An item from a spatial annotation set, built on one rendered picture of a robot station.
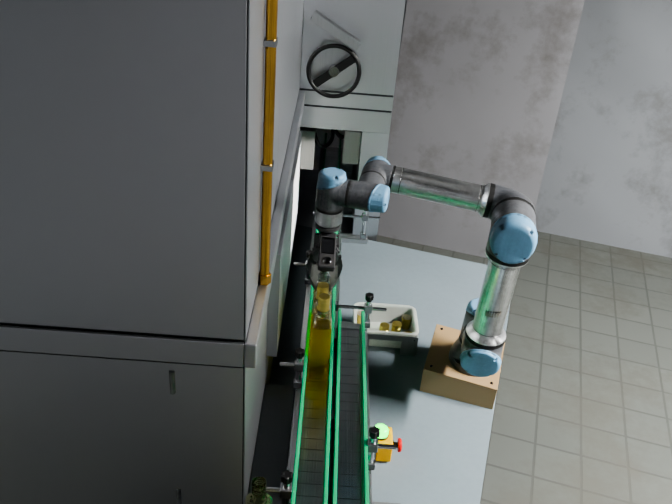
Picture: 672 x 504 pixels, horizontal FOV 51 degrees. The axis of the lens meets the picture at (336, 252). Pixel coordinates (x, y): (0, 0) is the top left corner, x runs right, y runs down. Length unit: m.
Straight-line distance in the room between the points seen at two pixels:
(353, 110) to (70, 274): 1.72
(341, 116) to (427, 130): 1.63
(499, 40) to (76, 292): 3.35
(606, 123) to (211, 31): 3.89
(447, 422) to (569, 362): 1.75
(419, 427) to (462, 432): 0.13
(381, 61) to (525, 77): 1.68
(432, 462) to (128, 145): 1.30
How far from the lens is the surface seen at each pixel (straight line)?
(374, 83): 2.85
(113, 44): 1.19
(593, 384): 3.82
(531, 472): 3.25
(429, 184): 1.95
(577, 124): 4.82
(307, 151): 3.08
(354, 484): 1.85
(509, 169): 4.46
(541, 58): 4.35
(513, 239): 1.83
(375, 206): 1.85
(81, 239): 1.36
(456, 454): 2.16
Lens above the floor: 2.27
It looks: 31 degrees down
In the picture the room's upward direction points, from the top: 5 degrees clockwise
